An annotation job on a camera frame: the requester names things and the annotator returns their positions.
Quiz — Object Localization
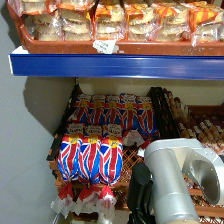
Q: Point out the white label bread loaf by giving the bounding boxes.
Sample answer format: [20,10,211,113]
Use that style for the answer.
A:
[102,123,124,138]
[66,122,86,136]
[84,124,104,137]

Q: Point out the orange plastic crate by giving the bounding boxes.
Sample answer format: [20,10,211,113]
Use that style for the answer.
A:
[6,3,224,57]

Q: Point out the brown lattice plastic crate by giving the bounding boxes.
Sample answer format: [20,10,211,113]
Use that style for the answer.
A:
[48,146,158,222]

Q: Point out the black plastic crate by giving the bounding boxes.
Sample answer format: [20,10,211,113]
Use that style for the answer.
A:
[46,84,178,162]

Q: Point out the clear muffin pack orange label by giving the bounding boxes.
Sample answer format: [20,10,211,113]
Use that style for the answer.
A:
[152,2,194,43]
[60,9,95,43]
[8,0,59,17]
[56,0,98,13]
[124,3,158,43]
[188,1,224,46]
[24,11,64,42]
[93,3,128,42]

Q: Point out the brown bread rolls pack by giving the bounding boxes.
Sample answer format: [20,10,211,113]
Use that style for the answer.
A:
[163,88,192,139]
[196,116,224,156]
[178,123,203,141]

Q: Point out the Union Jack bread loaf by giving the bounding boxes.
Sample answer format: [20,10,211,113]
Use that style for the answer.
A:
[74,134,103,216]
[89,94,108,127]
[98,135,124,218]
[73,94,93,126]
[50,133,83,216]
[104,94,124,128]
[119,93,146,150]
[135,95,160,158]

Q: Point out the white paper price label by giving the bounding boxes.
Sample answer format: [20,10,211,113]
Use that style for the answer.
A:
[92,39,120,55]

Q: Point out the blue shelf edge strip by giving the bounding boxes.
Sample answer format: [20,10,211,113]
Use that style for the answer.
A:
[9,45,224,81]

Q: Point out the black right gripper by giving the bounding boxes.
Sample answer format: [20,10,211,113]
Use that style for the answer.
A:
[127,162,158,224]

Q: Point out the wrapped pastries on right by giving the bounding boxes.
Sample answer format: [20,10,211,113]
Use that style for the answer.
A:
[163,88,224,158]

